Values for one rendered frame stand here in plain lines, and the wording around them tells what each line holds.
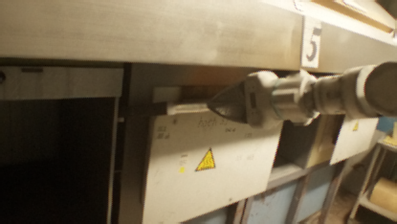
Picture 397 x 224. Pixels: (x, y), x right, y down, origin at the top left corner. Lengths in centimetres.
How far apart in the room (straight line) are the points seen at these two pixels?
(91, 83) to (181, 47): 32
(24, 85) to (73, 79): 11
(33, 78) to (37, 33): 32
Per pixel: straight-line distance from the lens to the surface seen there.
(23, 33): 44
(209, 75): 101
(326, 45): 96
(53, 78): 75
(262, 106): 50
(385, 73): 40
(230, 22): 62
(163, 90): 89
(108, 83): 80
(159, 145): 82
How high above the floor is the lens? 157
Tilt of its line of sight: 16 degrees down
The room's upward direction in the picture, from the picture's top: 9 degrees clockwise
